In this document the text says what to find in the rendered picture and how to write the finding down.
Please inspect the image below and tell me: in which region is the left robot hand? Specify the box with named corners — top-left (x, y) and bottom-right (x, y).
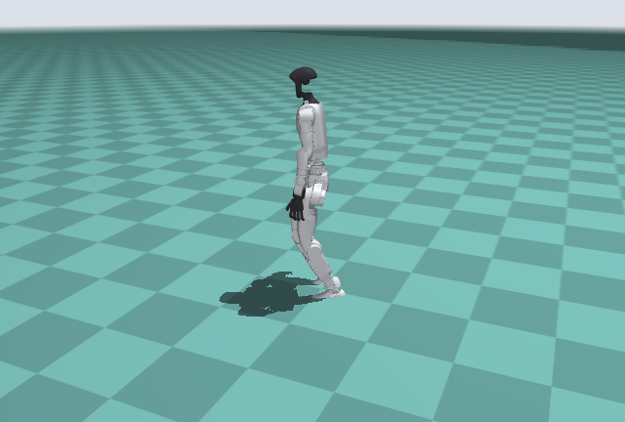
top-left (286, 188), bottom-right (306, 221)

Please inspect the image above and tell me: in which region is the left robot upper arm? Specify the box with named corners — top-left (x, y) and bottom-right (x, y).
top-left (296, 107), bottom-right (315, 160)

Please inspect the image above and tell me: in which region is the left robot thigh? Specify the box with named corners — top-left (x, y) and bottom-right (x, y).
top-left (297, 182), bottom-right (326, 258)

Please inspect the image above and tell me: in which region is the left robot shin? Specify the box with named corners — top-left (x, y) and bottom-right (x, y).
top-left (302, 244), bottom-right (339, 294)

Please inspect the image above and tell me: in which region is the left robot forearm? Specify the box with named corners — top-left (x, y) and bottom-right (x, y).
top-left (294, 148), bottom-right (311, 196)

